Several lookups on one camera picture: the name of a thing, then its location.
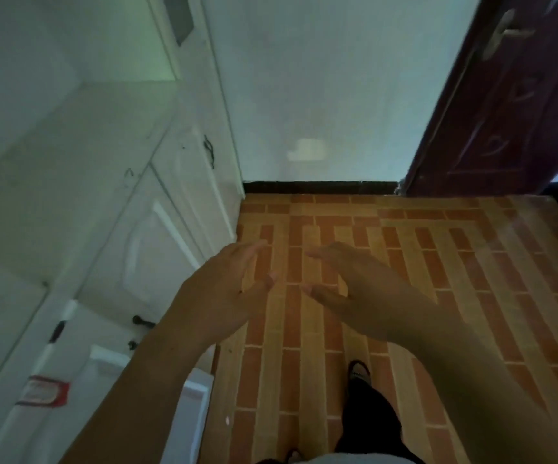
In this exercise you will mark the person's left hand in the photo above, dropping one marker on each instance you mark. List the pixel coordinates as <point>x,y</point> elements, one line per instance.
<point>211,297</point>

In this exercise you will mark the person's right hand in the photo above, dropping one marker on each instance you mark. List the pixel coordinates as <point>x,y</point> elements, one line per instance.
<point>375,297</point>

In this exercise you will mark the person's right thumb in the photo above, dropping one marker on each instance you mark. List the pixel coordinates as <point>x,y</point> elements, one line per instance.
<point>321,294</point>

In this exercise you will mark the person's left thumb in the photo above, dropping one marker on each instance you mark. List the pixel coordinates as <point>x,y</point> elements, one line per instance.
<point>262,286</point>

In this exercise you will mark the person's left forearm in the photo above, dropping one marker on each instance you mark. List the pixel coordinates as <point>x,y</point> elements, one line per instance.
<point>134,401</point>

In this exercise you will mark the person's right forearm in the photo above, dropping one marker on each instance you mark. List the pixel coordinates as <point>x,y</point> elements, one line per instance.
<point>491,386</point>

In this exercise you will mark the person's dark shoe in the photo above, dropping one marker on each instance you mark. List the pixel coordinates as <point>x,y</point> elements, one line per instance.
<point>358,371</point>

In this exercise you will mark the black baseboard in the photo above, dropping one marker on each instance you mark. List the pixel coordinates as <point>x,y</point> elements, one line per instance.
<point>320,187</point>

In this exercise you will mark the narrow white cabinet door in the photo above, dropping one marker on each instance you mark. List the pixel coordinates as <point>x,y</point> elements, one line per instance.
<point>192,188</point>

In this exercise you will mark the black cabinet knob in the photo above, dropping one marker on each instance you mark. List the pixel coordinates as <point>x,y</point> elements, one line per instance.
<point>142,321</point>

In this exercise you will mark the wide white cabinet door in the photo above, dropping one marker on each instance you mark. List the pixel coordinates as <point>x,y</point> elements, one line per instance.
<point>141,251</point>

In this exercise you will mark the person's black trouser leg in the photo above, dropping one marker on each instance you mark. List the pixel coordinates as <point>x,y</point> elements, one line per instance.
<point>373,420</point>

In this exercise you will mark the white cabinet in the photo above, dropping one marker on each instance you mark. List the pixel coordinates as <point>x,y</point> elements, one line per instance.
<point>66,188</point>

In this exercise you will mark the red and white label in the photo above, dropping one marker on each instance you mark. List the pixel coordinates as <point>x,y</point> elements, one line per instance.
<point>44,391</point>

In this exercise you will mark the dark red door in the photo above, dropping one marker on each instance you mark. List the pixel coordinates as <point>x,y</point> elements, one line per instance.
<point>511,120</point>

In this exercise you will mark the glass cabinet panel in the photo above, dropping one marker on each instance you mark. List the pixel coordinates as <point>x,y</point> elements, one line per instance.
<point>178,16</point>

